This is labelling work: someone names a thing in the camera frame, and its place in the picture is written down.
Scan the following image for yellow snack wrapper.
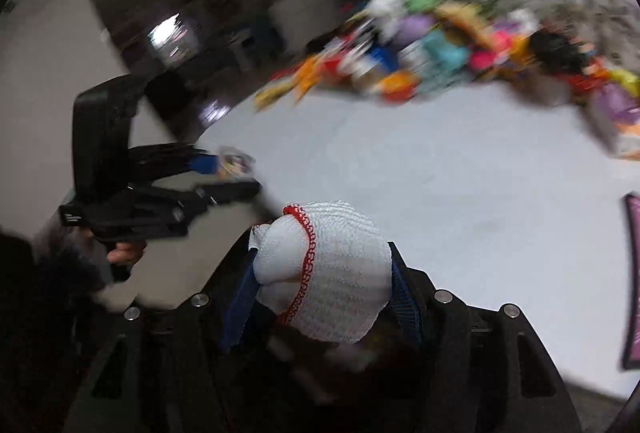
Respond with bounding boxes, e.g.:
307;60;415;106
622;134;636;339
254;78;295;111

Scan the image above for green plush toy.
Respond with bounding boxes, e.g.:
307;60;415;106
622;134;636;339
404;0;442;15

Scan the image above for orange capsule ball toy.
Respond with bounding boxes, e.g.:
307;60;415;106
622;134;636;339
376;70;420;104

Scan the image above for white knitted glove ball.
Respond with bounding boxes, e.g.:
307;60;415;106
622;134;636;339
248;201;392;343

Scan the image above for white cabinet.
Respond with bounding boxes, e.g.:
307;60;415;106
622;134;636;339
269;0;342;54

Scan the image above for teal frog toy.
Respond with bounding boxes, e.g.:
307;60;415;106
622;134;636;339
421;30;470;74

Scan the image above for purple plush turtle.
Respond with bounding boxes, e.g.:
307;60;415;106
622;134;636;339
394;14;435;47

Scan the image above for person left hand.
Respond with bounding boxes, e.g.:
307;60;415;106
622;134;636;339
106;241;146;265

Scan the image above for orange dinosaur toy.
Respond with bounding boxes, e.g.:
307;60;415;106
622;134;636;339
294;55;321;102

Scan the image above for blue tissue pack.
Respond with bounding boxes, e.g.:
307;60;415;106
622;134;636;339
368;44;399;74

